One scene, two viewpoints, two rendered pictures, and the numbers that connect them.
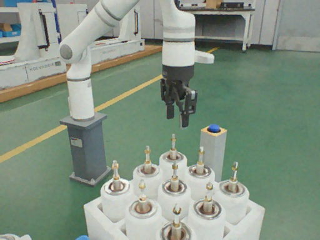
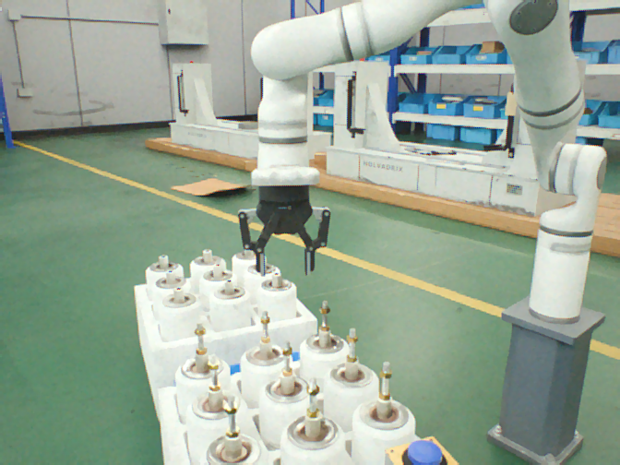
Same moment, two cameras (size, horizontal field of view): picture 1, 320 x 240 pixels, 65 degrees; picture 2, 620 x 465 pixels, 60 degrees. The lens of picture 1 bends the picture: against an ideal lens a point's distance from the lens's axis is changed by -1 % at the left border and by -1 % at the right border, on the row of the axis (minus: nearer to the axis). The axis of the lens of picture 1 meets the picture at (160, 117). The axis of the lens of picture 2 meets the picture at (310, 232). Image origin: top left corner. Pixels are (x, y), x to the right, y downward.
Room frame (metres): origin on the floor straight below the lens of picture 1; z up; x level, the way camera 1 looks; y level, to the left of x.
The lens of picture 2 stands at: (0.92, -0.74, 0.76)
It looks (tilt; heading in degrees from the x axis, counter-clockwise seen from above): 17 degrees down; 112
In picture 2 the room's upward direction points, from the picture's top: straight up
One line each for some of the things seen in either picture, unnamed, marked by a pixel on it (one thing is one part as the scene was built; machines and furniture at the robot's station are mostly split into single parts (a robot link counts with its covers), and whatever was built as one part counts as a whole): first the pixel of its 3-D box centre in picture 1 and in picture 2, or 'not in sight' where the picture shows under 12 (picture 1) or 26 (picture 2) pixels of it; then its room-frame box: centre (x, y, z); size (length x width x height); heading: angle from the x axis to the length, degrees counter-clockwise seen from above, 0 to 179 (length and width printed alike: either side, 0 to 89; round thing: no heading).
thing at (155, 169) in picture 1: (147, 170); (351, 375); (0.68, 0.04, 0.25); 0.08 x 0.08 x 0.01
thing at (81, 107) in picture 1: (81, 98); (559, 272); (1.00, 0.33, 0.39); 0.09 x 0.09 x 0.17; 64
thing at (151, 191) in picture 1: (148, 193); (350, 420); (0.68, 0.04, 0.16); 0.10 x 0.10 x 0.18
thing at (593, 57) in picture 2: not in sight; (589, 52); (1.33, 5.00, 0.90); 0.50 x 0.38 x 0.21; 64
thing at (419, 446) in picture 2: (214, 128); (424, 457); (0.85, -0.20, 0.32); 0.04 x 0.04 x 0.02
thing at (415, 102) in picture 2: not in sight; (423, 102); (-0.30, 5.78, 0.36); 0.50 x 0.38 x 0.21; 65
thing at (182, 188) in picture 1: (174, 187); (287, 389); (0.60, -0.04, 0.25); 0.08 x 0.08 x 0.01
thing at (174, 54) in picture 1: (185, 49); (283, 157); (0.60, -0.06, 0.64); 0.11 x 0.09 x 0.06; 117
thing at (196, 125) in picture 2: not in sight; (243, 105); (-1.39, 3.38, 0.45); 1.61 x 0.57 x 0.74; 154
